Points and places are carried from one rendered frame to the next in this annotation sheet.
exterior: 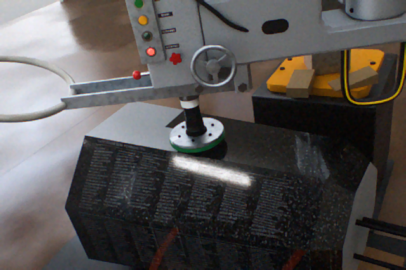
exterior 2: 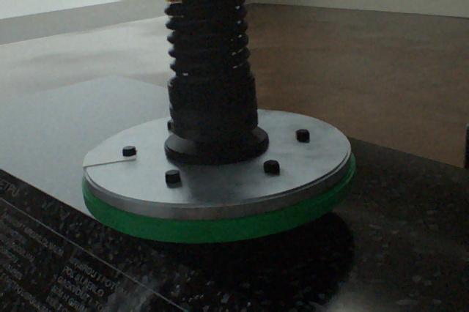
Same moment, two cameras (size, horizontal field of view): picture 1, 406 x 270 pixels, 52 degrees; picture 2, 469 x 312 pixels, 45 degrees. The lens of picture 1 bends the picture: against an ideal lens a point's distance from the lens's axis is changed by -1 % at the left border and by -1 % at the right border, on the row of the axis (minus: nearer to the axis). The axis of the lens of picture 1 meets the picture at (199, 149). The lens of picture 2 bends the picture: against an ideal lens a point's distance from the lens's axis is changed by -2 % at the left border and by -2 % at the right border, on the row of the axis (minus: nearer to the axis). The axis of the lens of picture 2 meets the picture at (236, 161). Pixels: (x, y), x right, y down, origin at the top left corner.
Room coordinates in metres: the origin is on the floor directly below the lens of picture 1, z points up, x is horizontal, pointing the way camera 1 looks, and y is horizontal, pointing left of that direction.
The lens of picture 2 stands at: (1.00, -0.09, 1.04)
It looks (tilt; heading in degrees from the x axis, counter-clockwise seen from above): 22 degrees down; 10
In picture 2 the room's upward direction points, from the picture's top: 4 degrees counter-clockwise
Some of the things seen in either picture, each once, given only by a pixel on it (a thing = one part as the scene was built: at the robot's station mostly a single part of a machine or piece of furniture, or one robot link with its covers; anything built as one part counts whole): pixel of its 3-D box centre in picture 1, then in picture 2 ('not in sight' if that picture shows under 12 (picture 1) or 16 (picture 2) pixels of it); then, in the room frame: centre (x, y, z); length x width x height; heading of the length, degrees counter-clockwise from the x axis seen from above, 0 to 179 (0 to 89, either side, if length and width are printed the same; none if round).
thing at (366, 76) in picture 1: (352, 78); not in sight; (1.73, -0.76, 0.80); 0.20 x 0.10 x 0.05; 91
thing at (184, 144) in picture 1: (196, 133); (218, 157); (1.42, 0.00, 0.87); 0.22 x 0.22 x 0.04
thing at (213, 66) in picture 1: (213, 62); not in sight; (1.29, -0.10, 1.20); 0.15 x 0.10 x 0.15; 81
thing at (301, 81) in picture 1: (301, 83); not in sight; (1.79, -0.53, 0.81); 0.20 x 0.10 x 0.05; 152
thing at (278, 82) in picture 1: (326, 69); not in sight; (1.97, -0.72, 0.76); 0.49 x 0.49 x 0.05; 54
